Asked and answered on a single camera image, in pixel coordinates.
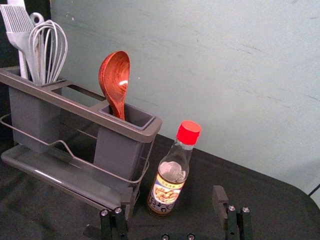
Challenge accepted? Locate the grey utensil with ring handle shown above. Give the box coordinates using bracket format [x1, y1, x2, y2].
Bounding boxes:
[29, 11, 45, 29]

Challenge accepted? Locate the plain pale wall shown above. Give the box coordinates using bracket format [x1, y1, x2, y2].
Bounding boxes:
[49, 0, 320, 196]

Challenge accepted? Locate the black table cloth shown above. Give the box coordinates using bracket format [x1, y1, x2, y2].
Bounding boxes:
[0, 133, 320, 240]

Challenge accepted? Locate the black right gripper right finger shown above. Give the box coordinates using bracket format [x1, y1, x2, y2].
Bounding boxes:
[212, 185, 254, 240]

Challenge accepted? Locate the grey silicone basting brush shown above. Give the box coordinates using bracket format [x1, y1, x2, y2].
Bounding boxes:
[0, 0, 35, 81]

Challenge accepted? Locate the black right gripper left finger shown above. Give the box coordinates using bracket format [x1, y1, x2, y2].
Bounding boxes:
[99, 187, 134, 240]

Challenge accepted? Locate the grey silicone whisk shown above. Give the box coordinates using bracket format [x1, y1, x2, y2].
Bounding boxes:
[28, 19, 69, 86]

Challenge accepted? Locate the thin dark cable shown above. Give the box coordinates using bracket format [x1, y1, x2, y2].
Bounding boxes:
[307, 183, 320, 198]

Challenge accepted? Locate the reddish brown wooden spoon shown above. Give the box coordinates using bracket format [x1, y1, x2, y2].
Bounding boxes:
[98, 50, 131, 121]

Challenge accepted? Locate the clear bottle with red cap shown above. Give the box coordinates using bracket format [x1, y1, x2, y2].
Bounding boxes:
[146, 120, 202, 218]

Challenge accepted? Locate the dark grey utensil rack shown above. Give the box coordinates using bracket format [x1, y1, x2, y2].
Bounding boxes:
[0, 66, 163, 219]

